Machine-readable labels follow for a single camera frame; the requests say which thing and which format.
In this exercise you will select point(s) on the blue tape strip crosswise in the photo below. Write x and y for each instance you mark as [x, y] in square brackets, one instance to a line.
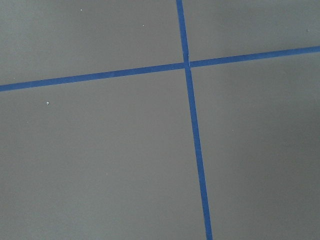
[158, 68]

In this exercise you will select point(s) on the blue tape strip lengthwise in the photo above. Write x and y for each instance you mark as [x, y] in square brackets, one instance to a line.
[194, 121]

